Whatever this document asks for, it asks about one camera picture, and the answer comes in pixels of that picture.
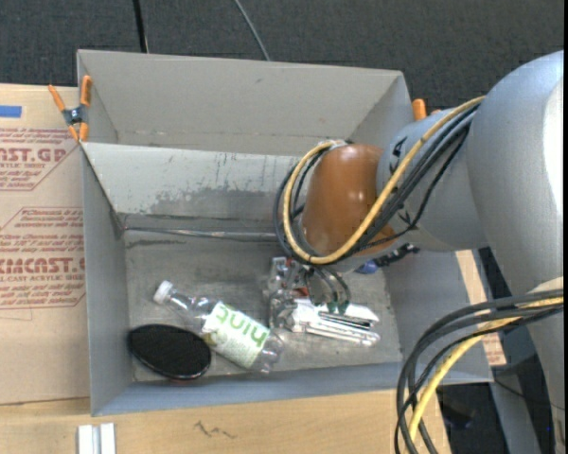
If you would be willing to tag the grey metal bin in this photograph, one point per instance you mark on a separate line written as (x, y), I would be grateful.
(218, 111)

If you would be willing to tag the brown cardboard board, red print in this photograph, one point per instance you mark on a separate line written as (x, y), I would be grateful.
(38, 253)

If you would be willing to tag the black cylinder on white bracket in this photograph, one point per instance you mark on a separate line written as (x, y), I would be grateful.
(397, 255)

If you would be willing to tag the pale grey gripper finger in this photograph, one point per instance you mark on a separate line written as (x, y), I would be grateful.
(348, 311)
(341, 334)

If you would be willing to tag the black oval disc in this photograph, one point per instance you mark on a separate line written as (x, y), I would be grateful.
(169, 352)

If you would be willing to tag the clear plastic bottle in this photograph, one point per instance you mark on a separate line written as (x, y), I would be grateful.
(232, 331)

